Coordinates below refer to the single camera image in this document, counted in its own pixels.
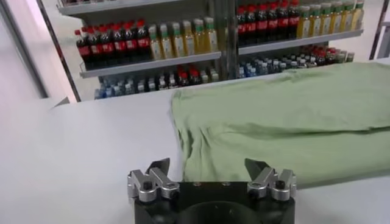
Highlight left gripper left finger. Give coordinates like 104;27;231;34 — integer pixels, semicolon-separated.
127;157;180;203

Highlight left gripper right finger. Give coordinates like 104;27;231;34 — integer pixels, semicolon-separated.
244;158;298;202

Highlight light green button shirt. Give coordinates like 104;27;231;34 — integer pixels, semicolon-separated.
170;60;390;189

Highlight metal drink display shelf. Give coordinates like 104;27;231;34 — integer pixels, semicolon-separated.
56;0;236;101
225;0;366;80

